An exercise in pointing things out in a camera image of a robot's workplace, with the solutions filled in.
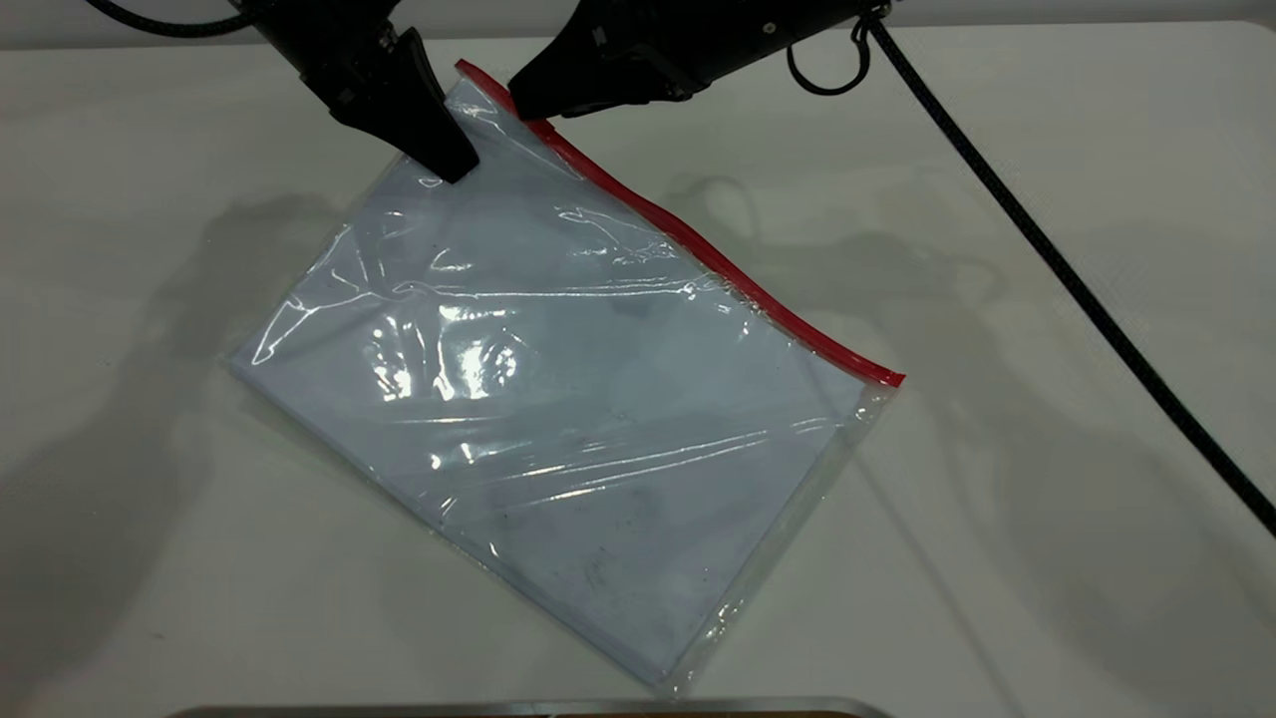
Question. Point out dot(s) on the silver metal bar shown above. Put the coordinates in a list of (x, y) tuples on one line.
[(518, 709)]

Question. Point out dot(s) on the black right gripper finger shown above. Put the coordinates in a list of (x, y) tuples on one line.
[(643, 99), (578, 80)]

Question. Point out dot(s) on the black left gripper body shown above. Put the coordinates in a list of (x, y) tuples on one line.
[(334, 40)]

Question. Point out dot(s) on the transparent zip bag red edge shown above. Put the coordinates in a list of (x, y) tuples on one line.
[(598, 399)]

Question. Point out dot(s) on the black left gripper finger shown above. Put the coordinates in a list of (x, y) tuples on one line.
[(409, 110)]

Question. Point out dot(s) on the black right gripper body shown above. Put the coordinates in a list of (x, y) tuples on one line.
[(698, 35)]

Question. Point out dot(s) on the white paper stack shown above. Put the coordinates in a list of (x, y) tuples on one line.
[(598, 449)]

